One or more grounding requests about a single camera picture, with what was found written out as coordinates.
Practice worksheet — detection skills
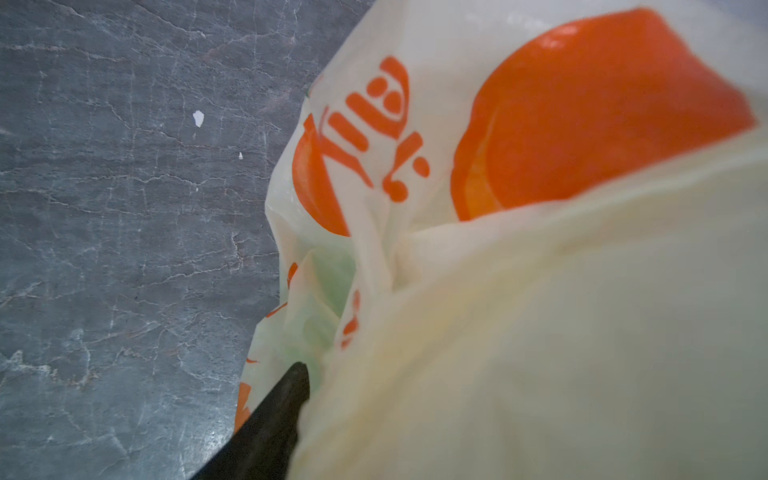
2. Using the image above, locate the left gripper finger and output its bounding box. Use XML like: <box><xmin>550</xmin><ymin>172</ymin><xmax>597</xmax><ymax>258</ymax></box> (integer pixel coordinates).
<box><xmin>193</xmin><ymin>362</ymin><xmax>310</xmax><ymax>479</ymax></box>

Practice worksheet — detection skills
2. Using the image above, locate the cream translucent plastic bag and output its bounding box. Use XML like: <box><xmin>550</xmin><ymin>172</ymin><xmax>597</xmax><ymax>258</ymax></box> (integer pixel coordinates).
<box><xmin>235</xmin><ymin>1</ymin><xmax>767</xmax><ymax>479</ymax></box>

